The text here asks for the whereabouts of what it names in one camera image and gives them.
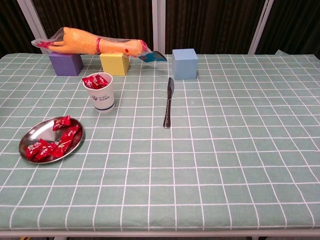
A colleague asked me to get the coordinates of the steel table knife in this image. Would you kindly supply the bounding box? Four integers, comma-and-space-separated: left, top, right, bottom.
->
163, 77, 175, 129

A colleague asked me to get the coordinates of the blue cardboard label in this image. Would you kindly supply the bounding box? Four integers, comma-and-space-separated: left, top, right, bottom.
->
138, 50, 168, 63

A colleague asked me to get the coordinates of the blue foam cube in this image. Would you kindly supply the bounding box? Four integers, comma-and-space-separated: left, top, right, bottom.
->
171, 48, 199, 81

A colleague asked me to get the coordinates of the green checked tablecloth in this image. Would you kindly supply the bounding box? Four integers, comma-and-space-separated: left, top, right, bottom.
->
0, 49, 320, 232

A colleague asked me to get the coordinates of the red candy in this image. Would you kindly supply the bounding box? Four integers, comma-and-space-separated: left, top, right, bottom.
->
61, 125, 81, 141
26, 139, 48, 158
52, 115, 72, 131
37, 142, 59, 161
53, 139, 73, 157
94, 74, 109, 88
82, 76, 97, 89

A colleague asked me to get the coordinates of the yellow foam cube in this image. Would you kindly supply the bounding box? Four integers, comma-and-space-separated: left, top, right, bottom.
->
99, 51, 131, 77

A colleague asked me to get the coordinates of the upright white frame post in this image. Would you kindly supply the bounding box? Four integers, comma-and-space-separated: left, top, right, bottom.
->
151, 0, 167, 54

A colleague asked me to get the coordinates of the slanted white frame post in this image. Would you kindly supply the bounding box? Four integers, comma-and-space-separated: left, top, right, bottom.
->
16, 0, 51, 55
247, 0, 275, 55

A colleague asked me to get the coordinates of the purple foam cube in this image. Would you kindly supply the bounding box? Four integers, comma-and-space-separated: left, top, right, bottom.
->
48, 51, 84, 77

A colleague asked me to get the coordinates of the orange rubber chicken in net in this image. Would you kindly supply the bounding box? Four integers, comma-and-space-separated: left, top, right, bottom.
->
31, 26, 151, 59

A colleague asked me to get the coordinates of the dark pleated curtain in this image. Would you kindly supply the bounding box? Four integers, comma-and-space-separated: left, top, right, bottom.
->
0, 0, 320, 59

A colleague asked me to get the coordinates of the round steel plate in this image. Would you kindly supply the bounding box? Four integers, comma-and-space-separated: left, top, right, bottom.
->
18, 116, 85, 165

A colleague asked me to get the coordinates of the white paper cup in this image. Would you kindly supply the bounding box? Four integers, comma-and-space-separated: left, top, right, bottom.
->
82, 72, 115, 114

